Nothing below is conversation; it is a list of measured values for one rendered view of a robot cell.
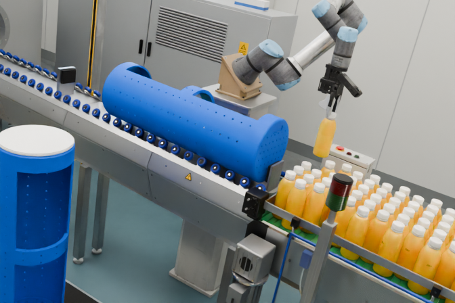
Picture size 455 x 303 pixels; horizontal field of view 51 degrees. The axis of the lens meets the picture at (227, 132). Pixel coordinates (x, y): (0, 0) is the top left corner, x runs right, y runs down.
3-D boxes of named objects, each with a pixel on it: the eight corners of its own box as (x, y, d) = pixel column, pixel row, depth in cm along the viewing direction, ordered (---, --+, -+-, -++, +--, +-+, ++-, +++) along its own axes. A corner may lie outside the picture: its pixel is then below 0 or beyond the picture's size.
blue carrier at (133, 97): (139, 111, 257) (146, 60, 248) (280, 174, 215) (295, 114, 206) (98, 120, 234) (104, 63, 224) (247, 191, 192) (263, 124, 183)
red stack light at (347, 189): (333, 184, 150) (336, 173, 149) (353, 193, 147) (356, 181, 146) (325, 191, 145) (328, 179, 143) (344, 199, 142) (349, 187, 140)
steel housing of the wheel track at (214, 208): (4, 99, 327) (5, 50, 315) (277, 240, 224) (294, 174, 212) (-38, 105, 304) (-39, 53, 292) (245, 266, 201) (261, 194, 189)
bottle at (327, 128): (328, 159, 201) (338, 120, 195) (311, 155, 203) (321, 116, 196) (328, 153, 208) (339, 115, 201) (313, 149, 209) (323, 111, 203)
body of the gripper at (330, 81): (323, 89, 202) (331, 61, 198) (342, 96, 198) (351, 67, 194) (316, 92, 196) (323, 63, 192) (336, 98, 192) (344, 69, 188)
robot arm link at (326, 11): (339, -21, 232) (328, -4, 190) (353, -3, 233) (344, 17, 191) (320, -6, 237) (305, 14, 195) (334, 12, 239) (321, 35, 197)
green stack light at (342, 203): (329, 198, 152) (333, 184, 150) (348, 206, 149) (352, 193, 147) (321, 205, 147) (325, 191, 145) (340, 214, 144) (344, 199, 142)
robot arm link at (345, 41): (358, 28, 191) (360, 31, 183) (351, 55, 195) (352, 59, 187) (338, 24, 192) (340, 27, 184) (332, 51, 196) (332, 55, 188)
